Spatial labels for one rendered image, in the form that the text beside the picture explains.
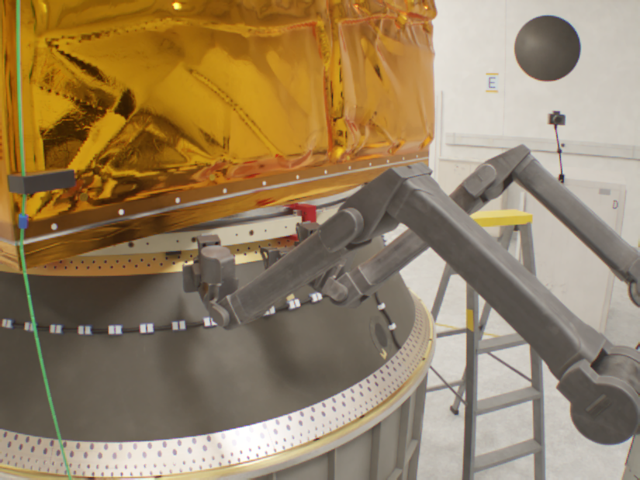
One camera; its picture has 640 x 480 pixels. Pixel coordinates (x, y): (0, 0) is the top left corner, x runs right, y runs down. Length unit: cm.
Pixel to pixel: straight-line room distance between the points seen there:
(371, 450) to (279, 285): 92
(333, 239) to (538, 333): 29
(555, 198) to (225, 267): 65
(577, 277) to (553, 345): 420
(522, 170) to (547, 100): 763
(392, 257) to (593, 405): 59
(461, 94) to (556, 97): 162
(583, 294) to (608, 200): 88
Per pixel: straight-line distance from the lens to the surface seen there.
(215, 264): 96
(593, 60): 865
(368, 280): 104
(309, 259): 75
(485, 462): 275
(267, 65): 130
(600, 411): 58
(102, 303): 133
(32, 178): 87
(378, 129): 186
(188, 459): 129
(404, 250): 103
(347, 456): 154
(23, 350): 143
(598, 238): 101
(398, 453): 185
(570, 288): 482
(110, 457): 132
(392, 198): 63
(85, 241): 102
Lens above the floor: 199
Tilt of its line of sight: 14 degrees down
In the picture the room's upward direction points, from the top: straight up
